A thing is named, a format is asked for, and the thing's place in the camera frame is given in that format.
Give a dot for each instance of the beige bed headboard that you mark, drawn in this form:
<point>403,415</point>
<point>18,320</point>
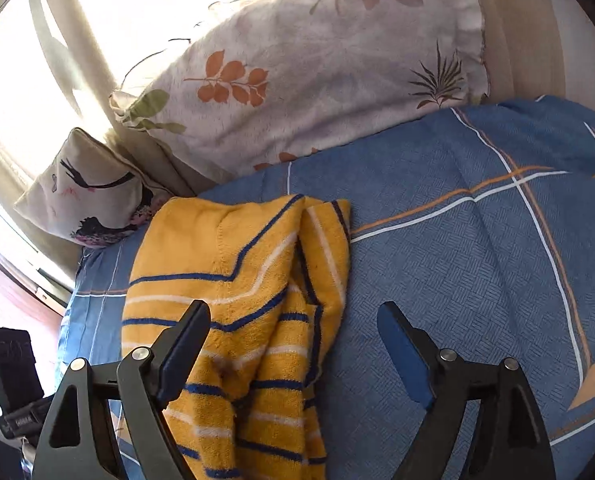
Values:
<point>527,35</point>

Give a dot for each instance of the yellow striped sweater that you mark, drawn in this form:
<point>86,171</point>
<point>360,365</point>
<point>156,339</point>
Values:
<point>247,270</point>

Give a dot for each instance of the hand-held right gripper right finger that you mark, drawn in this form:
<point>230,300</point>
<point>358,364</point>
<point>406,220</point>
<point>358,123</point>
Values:
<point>402,355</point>

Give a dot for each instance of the bird print cushion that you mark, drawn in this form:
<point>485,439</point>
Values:
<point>87,195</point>

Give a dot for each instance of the blue checked bed sheet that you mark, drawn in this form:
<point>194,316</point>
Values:
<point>452,270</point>

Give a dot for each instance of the window frame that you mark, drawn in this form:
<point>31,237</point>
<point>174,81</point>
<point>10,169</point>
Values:
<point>27,270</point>

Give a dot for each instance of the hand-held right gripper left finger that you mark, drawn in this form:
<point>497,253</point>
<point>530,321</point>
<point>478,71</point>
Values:
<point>177,360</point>

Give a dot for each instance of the leaf print pillow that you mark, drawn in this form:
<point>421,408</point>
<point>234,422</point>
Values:
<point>302,85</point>

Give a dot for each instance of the beige curtain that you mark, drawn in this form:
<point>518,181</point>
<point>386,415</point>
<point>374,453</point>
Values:
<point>142,160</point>

